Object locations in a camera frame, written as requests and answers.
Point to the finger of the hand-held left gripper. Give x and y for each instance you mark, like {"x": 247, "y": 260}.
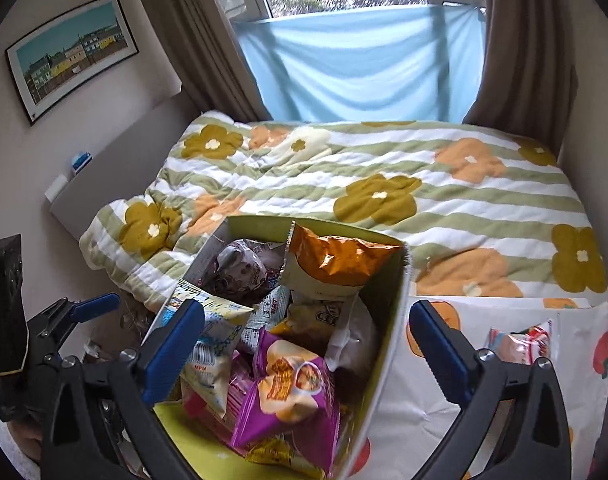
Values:
{"x": 96, "y": 305}

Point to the white and yellow snack packet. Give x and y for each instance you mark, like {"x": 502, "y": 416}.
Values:
{"x": 213, "y": 340}

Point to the yellow-green cardboard box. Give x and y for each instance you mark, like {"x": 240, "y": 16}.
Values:
{"x": 384, "y": 320}

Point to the small white item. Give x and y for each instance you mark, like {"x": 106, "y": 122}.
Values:
{"x": 56, "y": 187}

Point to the brown curtain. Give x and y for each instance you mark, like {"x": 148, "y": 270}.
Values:
{"x": 198, "y": 25}
{"x": 524, "y": 50}

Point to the pink snack packet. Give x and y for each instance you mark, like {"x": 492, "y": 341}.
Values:
{"x": 236, "y": 390}

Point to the purple chip bag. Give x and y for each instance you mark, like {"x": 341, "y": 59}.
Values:
{"x": 289, "y": 390}

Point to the orange snack bag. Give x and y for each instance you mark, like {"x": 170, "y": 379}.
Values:
{"x": 334, "y": 260}

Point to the framed picture of houses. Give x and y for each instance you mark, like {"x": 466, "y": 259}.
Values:
{"x": 68, "y": 55}

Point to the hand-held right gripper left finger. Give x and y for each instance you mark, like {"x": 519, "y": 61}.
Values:
{"x": 171, "y": 355}

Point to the light blue window cloth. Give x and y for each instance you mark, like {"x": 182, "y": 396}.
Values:
{"x": 359, "y": 65}

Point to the brown chocolate snack packet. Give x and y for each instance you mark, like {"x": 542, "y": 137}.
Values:
{"x": 238, "y": 267}

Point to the floral striped quilt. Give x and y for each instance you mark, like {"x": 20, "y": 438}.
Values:
{"x": 434, "y": 195}

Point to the yellow and red snack packet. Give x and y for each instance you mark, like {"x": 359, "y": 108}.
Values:
{"x": 284, "y": 457}

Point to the grey headboard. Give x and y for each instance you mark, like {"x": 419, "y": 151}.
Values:
{"x": 128, "y": 170}

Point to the red and teal snack bag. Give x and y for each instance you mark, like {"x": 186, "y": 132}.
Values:
{"x": 519, "y": 345}

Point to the blue and white snack packet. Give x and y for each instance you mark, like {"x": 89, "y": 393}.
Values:
{"x": 266, "y": 315}

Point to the small blue item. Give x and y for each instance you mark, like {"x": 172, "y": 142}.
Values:
{"x": 81, "y": 160}

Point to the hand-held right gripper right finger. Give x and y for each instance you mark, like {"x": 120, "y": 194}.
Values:
{"x": 441, "y": 355}

